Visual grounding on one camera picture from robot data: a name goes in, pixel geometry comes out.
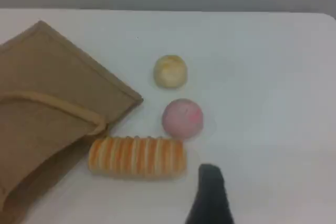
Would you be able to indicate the cream round bun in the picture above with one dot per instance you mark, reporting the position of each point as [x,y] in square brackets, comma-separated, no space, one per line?
[170,72]

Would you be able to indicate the brown jute bag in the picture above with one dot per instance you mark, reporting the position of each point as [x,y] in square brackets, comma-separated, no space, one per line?
[52,77]

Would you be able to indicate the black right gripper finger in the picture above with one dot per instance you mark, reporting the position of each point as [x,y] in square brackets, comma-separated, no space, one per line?
[211,197]

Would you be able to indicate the striped long bread roll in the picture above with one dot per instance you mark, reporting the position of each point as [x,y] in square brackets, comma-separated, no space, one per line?
[136,157]

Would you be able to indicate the pink round bun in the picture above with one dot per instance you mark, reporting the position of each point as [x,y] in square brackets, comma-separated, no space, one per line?
[182,118]

